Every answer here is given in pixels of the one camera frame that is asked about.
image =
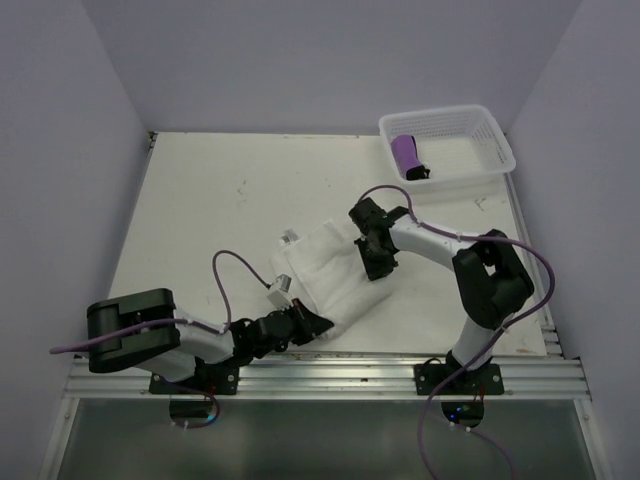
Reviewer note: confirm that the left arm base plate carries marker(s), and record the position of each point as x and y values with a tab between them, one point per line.
207	380

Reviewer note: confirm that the white perforated plastic basket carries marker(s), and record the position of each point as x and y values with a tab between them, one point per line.
462	145

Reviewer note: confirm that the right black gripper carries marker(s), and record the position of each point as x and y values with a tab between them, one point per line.
375	269

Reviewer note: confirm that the aluminium mounting rail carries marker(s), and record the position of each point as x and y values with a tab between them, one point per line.
317	376

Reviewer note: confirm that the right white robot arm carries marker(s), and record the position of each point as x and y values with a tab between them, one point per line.
492	281

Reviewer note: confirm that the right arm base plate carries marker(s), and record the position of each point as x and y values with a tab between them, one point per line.
457	380

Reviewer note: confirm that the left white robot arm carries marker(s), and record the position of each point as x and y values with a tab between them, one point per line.
148	331

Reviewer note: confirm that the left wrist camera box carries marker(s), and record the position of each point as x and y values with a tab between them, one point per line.
279	293

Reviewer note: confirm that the white towel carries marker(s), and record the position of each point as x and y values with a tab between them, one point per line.
328	275

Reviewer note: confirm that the purple microfiber towel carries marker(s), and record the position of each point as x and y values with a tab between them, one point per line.
405	153

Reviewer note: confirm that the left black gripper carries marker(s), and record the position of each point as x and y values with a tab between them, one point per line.
309	323

